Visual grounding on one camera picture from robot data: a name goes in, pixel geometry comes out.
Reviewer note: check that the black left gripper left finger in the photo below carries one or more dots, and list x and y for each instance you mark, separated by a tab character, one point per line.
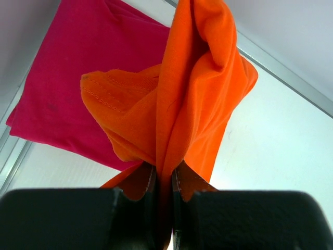
105	218

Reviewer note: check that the left aluminium frame post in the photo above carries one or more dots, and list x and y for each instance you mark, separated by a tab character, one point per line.
13	149

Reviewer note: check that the orange t shirt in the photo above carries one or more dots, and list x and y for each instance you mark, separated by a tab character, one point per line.
178	110

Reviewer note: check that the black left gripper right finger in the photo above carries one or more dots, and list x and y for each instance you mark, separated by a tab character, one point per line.
208	218

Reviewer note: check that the folded pink t shirt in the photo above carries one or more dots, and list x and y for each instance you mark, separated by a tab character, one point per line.
84	36

